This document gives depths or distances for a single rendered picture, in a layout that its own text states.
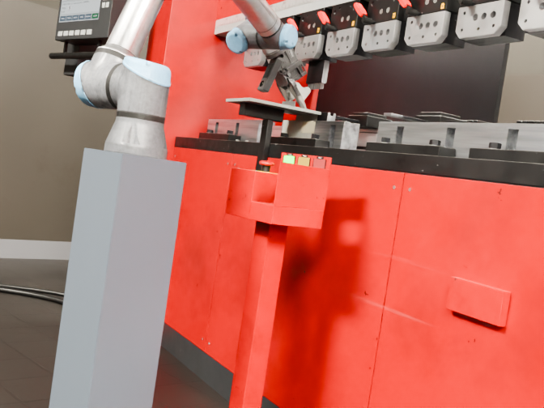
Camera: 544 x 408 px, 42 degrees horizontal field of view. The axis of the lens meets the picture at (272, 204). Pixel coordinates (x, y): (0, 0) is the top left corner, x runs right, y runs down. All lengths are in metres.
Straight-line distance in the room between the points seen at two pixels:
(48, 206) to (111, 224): 3.24
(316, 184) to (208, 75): 1.51
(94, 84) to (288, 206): 0.56
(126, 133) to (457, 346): 0.88
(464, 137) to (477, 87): 0.79
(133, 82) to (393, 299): 0.80
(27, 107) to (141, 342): 3.17
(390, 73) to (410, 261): 1.39
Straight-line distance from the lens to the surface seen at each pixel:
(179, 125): 3.14
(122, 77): 1.75
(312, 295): 2.03
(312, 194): 1.76
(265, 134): 2.33
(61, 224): 4.94
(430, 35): 1.95
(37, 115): 4.80
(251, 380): 1.86
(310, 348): 2.04
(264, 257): 1.79
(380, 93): 2.99
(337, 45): 2.30
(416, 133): 1.93
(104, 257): 1.67
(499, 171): 1.53
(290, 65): 2.35
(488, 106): 2.52
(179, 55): 3.15
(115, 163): 1.66
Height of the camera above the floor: 0.78
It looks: 3 degrees down
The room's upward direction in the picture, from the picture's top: 8 degrees clockwise
